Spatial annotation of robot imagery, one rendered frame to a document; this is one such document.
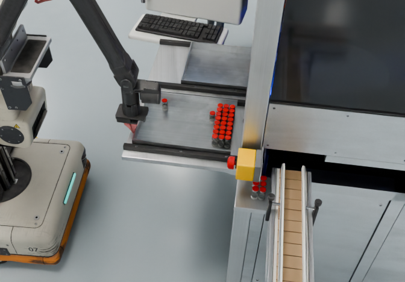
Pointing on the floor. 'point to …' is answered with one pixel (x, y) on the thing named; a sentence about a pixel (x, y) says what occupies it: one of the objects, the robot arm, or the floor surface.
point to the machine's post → (257, 98)
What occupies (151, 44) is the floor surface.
